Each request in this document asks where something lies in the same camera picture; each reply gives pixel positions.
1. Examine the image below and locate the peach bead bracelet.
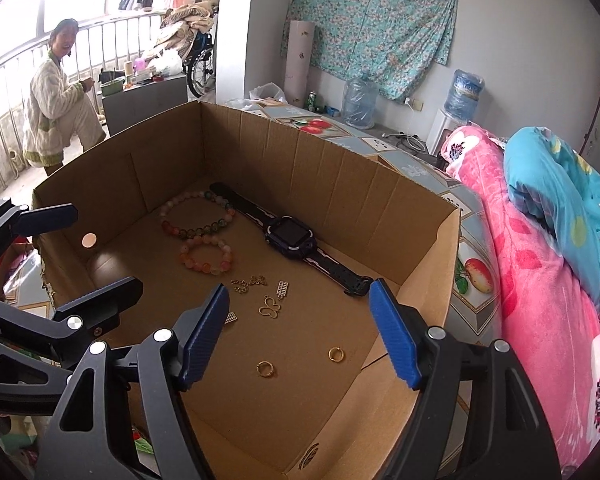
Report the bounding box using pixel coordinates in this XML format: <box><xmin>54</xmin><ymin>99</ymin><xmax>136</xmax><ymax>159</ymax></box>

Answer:
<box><xmin>178</xmin><ymin>233</ymin><xmax>234</xmax><ymax>276</ymax></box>

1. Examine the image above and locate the gold bow charm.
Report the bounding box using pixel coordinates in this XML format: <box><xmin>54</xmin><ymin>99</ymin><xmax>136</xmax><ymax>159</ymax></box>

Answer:
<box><xmin>258</xmin><ymin>295</ymin><xmax>282</xmax><ymax>318</ymax></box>

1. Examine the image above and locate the silver rectangular charm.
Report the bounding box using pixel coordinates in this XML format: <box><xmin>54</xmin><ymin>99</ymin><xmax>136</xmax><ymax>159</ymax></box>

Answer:
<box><xmin>276</xmin><ymin>281</ymin><xmax>289</xmax><ymax>300</ymax></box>

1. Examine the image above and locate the multicolour bead bracelet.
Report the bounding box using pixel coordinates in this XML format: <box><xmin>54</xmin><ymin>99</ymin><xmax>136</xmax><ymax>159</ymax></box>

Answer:
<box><xmin>158</xmin><ymin>188</ymin><xmax>237</xmax><ymax>241</ymax></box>

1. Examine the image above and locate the pink strap black smartwatch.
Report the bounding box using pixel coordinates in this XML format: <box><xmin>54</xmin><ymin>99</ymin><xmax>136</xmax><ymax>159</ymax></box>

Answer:
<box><xmin>210</xmin><ymin>182</ymin><xmax>373</xmax><ymax>297</ymax></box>

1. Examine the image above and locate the fruit print tablecloth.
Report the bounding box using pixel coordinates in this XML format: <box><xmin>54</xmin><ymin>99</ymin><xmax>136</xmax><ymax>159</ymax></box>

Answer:
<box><xmin>0</xmin><ymin>98</ymin><xmax>504</xmax><ymax>466</ymax></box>

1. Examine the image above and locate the woman in white jacket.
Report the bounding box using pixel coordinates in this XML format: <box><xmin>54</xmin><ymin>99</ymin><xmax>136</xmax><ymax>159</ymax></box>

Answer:
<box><xmin>23</xmin><ymin>18</ymin><xmax>106</xmax><ymax>176</ymax></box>

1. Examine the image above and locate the brown cardboard box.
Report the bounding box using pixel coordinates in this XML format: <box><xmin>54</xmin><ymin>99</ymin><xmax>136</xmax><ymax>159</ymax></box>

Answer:
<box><xmin>31</xmin><ymin>98</ymin><xmax>463</xmax><ymax>480</ymax></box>

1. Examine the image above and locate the grey cabinet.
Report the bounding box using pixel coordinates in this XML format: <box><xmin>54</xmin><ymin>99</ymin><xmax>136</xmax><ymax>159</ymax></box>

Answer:
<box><xmin>102</xmin><ymin>75</ymin><xmax>188</xmax><ymax>136</ymax></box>

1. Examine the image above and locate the pink floral bedsheet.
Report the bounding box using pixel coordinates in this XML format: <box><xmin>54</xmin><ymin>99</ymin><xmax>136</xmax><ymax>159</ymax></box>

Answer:
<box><xmin>441</xmin><ymin>126</ymin><xmax>600</xmax><ymax>474</ymax></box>

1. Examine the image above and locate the blue duvet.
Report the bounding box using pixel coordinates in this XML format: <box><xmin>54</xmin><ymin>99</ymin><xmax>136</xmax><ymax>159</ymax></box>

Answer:
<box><xmin>504</xmin><ymin>127</ymin><xmax>600</xmax><ymax>319</ymax></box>

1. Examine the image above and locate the clear water jug on floor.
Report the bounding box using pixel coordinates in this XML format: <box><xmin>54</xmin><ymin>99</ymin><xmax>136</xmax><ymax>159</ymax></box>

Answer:
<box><xmin>341</xmin><ymin>74</ymin><xmax>379</xmax><ymax>130</ymax></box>

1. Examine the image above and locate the blue water jug on dispenser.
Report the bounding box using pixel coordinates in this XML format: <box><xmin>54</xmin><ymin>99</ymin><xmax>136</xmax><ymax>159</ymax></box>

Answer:
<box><xmin>443</xmin><ymin>70</ymin><xmax>484</xmax><ymax>122</ymax></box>

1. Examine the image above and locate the wheelchair with clothes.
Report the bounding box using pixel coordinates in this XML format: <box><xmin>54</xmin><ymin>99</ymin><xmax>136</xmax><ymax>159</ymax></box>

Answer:
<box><xmin>146</xmin><ymin>0</ymin><xmax>220</xmax><ymax>98</ymax></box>

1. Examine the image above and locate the white plastic bag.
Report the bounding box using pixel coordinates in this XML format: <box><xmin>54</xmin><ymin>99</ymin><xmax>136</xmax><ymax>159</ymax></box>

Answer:
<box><xmin>225</xmin><ymin>82</ymin><xmax>288</xmax><ymax>112</ymax></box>

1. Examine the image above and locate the pink rolled mat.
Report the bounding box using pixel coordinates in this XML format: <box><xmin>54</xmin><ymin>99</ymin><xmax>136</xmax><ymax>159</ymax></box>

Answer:
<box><xmin>284</xmin><ymin>21</ymin><xmax>315</xmax><ymax>107</ymax></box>

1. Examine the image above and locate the teal floral wall cloth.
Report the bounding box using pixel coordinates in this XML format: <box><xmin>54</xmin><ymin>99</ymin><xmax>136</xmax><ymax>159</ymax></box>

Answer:
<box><xmin>280</xmin><ymin>0</ymin><xmax>458</xmax><ymax>101</ymax></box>

